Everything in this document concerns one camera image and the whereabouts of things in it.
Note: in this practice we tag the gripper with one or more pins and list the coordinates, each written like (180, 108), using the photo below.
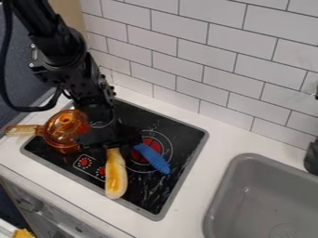
(101, 130)

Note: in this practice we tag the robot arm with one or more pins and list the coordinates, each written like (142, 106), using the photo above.
(62, 52)

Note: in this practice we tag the toy bread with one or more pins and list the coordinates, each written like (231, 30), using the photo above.
(115, 176)

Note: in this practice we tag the toy stove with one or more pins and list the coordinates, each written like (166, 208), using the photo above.
(174, 173)

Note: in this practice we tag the clear orange toy pot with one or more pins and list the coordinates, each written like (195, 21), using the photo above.
(62, 131)

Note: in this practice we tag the blue toy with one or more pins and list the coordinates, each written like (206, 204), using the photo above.
(154, 158)

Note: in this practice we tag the yellow toy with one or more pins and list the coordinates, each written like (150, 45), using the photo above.
(22, 233)

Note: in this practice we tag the toy sink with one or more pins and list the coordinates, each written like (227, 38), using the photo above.
(265, 201)

